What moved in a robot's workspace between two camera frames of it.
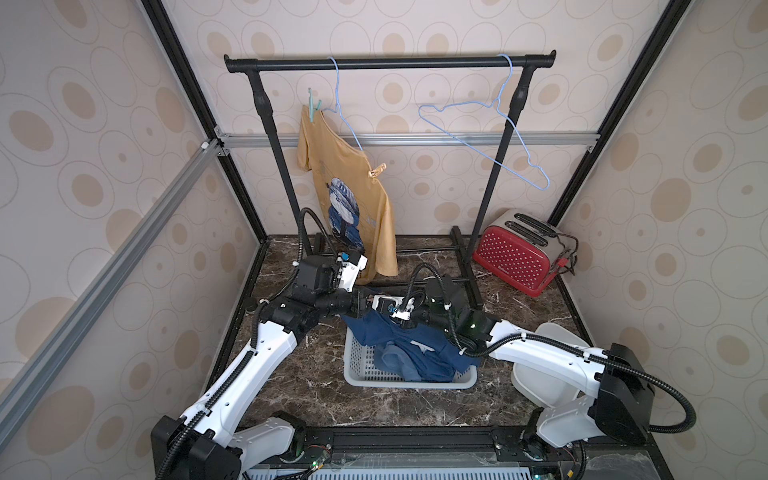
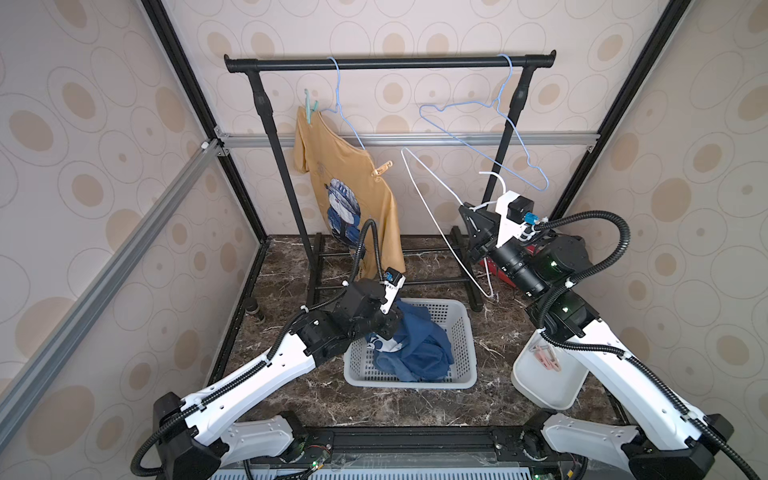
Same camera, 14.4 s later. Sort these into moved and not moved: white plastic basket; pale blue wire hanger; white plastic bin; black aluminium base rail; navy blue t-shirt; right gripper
Moved: navy blue t-shirt; right gripper
Not moved: black aluminium base rail; pale blue wire hanger; white plastic basket; white plastic bin
